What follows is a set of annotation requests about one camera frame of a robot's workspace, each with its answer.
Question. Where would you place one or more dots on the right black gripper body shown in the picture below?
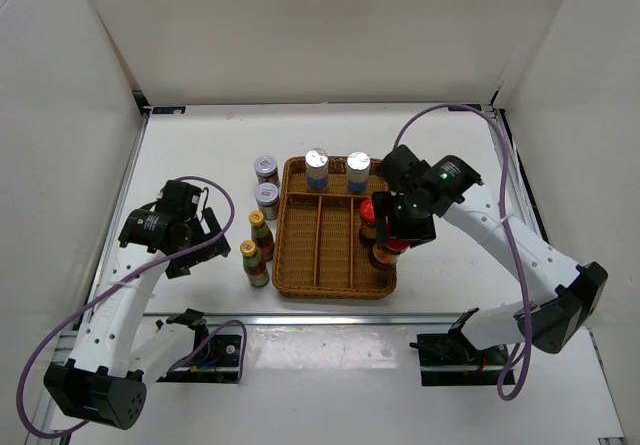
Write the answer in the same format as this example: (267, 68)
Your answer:
(403, 207)

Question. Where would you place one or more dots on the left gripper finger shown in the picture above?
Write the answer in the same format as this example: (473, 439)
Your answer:
(181, 266)
(209, 225)

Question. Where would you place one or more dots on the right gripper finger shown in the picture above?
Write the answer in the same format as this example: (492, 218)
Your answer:
(413, 242)
(383, 204)

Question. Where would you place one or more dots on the red lid chili jar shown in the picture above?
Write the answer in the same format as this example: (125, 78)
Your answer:
(367, 230)
(384, 256)

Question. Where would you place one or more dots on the sauce bottle yellow cap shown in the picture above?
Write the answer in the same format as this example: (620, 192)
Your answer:
(254, 264)
(261, 235)

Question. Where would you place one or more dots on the silver lid spice jar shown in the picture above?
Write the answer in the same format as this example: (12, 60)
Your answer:
(358, 166)
(317, 169)

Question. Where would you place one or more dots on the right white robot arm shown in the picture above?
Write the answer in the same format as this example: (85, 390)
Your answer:
(560, 295)

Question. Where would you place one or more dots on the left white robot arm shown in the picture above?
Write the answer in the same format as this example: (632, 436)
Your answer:
(105, 379)

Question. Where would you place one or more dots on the purple lid jar near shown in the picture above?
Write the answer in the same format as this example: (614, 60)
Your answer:
(267, 199)

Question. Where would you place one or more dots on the purple lid jar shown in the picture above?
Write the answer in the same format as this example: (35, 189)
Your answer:
(267, 199)
(266, 170)

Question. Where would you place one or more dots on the purple lid jar far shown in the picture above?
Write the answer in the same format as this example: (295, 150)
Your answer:
(266, 170)

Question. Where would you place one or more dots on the woven wicker divided basket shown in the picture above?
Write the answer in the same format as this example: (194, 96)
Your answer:
(318, 253)

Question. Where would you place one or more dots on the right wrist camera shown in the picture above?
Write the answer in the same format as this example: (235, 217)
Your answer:
(402, 170)

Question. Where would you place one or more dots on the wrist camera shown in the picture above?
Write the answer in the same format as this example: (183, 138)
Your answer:
(178, 198)
(402, 170)

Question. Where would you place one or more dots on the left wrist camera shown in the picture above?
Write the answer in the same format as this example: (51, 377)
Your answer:
(178, 198)

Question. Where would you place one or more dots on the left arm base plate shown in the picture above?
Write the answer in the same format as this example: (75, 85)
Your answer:
(218, 363)

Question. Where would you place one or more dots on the aluminium table rail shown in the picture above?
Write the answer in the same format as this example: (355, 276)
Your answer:
(318, 319)

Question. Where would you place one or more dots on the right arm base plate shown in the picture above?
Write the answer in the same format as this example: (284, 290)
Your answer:
(445, 363)

